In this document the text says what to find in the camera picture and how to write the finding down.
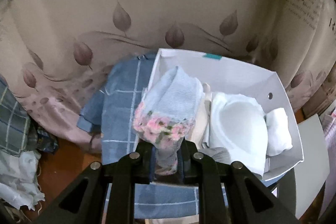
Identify grey beige underwear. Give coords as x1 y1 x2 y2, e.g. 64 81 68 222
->
199 147 239 164

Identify floral pink blue underwear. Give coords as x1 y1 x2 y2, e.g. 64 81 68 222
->
133 66 203 176

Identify white padded bra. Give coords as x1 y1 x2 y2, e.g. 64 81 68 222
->
202 92 268 177

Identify white underwear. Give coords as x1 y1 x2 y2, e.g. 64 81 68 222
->
265 107 293 157

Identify cream lace bra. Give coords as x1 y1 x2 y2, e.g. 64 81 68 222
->
187 83 212 149

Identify blue checked cloth cover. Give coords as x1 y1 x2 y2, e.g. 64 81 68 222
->
77 53 199 219

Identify white Xincci shoe box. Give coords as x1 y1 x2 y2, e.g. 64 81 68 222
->
148 48 304 181

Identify white crumpled plastic bags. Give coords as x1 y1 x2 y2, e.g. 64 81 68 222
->
0 151 45 210

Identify grey plaid fabric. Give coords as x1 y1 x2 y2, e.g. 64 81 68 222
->
0 77 59 158

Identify pink checked fabric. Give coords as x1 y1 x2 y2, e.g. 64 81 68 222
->
321 108 336 162

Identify beige leaf pattern curtain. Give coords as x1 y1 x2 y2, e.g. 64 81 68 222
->
1 0 335 150

